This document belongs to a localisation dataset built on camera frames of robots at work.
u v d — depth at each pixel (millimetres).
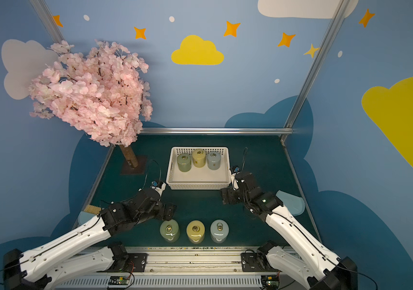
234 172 685
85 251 482
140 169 1050
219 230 749
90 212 884
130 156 980
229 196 694
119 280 717
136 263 751
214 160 1013
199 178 1020
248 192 566
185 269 736
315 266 400
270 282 731
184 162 1007
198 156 1013
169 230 746
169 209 675
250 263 743
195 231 747
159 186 676
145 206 556
